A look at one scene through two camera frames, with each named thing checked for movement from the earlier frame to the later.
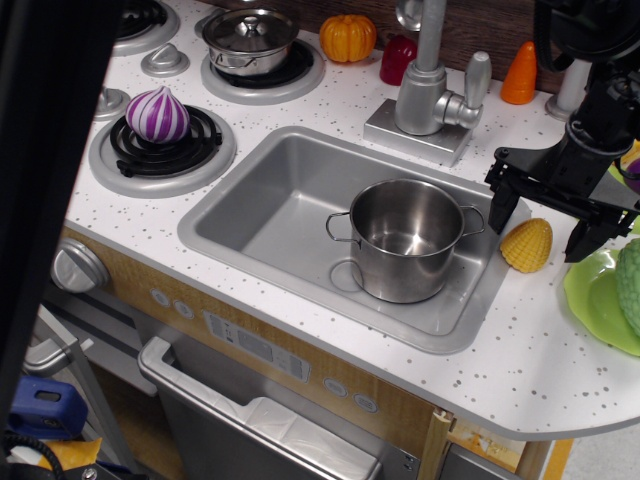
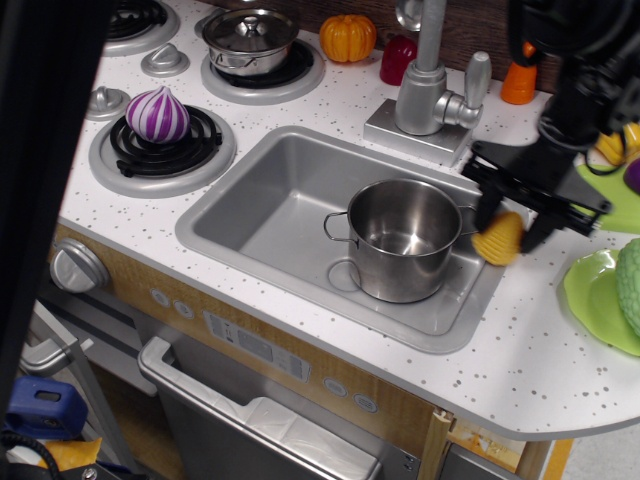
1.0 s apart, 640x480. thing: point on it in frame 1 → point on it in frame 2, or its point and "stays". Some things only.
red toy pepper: x=399 y=51 stays
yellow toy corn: x=527 y=246 → x=501 y=242
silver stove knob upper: x=165 y=61 stays
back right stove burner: x=302 y=78 stays
